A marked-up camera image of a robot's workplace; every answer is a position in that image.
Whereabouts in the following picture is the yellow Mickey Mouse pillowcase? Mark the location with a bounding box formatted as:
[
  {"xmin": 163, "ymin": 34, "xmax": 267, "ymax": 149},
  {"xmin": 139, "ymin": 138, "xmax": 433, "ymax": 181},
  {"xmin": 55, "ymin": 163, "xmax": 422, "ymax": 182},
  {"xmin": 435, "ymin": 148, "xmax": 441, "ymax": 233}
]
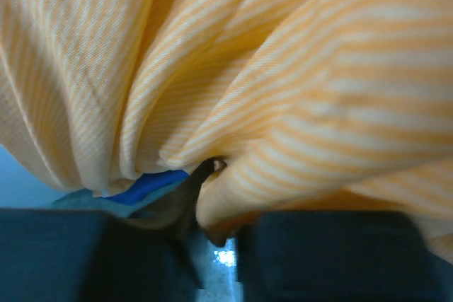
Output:
[{"xmin": 1, "ymin": 0, "xmax": 452, "ymax": 261}]

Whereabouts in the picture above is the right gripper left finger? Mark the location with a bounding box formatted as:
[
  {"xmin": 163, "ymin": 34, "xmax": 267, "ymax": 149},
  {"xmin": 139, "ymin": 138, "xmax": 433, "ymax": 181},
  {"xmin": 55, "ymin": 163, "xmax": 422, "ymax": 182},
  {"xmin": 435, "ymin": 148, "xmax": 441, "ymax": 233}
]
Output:
[{"xmin": 1, "ymin": 158, "xmax": 216, "ymax": 301}]

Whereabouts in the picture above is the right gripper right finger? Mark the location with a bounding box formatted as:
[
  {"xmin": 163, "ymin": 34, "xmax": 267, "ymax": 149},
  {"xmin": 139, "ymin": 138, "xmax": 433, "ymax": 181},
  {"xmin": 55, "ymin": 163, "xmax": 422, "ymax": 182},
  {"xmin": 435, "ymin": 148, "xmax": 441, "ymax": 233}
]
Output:
[{"xmin": 231, "ymin": 211, "xmax": 452, "ymax": 301}]

